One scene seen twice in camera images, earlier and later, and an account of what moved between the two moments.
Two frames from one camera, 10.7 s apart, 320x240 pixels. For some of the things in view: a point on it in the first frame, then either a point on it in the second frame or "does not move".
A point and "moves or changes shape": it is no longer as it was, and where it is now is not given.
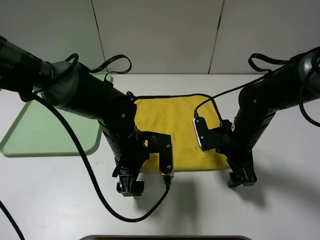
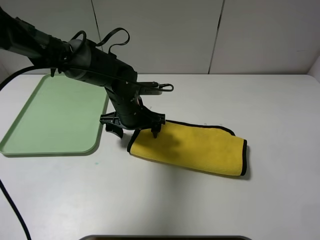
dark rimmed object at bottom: (163, 237) does not move
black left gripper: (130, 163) → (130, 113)
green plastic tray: (40, 131) does not move
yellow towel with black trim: (173, 115) moves or changes shape
